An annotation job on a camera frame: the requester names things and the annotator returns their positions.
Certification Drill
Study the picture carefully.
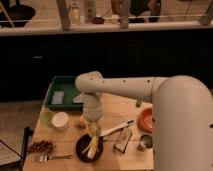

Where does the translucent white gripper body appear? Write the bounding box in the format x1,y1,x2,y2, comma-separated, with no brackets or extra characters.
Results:
83,93,102,135

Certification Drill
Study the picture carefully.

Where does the yellow banana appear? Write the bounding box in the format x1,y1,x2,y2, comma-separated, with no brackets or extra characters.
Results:
83,135,99,159

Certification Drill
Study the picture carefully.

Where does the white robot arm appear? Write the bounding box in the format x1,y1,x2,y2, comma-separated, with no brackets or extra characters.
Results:
75,71,213,171

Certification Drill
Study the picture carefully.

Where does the dark purple bowl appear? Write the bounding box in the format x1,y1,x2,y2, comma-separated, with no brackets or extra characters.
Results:
75,134,103,163

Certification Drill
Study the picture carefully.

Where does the orange bowl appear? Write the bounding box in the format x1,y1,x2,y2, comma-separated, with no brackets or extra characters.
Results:
138,107,153,133

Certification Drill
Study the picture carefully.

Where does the orange toy fruit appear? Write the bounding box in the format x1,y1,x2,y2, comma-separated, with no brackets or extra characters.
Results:
79,115,86,128

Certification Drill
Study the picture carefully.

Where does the grey triangular cloth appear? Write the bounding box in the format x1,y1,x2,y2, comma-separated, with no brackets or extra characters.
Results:
73,93,83,103

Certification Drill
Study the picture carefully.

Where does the white cup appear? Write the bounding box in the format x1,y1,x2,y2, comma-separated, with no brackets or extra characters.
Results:
51,112,69,131

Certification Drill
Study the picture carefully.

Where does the green plastic tray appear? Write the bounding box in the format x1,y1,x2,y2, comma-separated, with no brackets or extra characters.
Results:
44,76,83,111

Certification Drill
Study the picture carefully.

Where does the dark rectangular brush block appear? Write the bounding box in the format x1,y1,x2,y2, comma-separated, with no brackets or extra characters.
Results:
113,127,132,153

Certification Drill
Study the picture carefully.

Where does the light green cup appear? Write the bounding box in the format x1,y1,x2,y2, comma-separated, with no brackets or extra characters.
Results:
40,111,54,127

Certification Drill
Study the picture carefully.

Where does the green pepper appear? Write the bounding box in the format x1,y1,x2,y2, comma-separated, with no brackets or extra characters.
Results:
135,99,142,107

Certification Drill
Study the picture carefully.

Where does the metal cup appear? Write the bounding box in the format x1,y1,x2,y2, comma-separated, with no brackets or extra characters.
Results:
138,134,153,151

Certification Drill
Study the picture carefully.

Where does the silver fork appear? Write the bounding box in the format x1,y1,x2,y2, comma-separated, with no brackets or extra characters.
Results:
37,155,73,162

